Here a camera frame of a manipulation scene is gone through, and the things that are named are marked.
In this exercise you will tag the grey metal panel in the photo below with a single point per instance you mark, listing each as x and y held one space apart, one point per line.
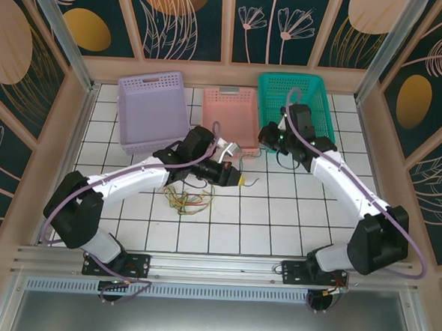
211 322

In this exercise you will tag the aluminium side rail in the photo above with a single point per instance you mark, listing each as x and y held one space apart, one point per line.
73 145

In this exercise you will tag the teal plastic basket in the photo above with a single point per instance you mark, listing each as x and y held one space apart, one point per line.
322 100

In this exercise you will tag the pink plastic basket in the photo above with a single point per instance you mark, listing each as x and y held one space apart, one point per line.
231 113

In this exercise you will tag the black controller board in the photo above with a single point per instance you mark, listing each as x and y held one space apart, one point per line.
110 292
323 303

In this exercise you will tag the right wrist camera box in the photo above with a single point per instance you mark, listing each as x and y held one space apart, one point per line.
282 122

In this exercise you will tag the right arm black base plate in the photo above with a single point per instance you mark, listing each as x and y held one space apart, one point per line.
293 275

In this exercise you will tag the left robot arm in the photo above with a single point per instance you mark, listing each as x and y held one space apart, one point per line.
130 176

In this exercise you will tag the aluminium frame post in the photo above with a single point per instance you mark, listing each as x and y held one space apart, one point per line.
67 36
393 48

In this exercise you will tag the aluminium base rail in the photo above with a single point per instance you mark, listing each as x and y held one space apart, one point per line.
215 264

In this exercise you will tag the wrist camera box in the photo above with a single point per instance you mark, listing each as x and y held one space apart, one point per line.
282 122
231 151

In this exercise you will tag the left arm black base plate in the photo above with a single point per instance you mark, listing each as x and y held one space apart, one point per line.
138 265

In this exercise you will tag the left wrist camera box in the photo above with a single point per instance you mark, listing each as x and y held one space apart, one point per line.
231 151

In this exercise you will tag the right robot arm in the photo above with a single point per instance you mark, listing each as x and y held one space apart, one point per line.
347 180

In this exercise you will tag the purple plastic basket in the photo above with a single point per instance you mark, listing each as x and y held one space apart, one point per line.
153 109

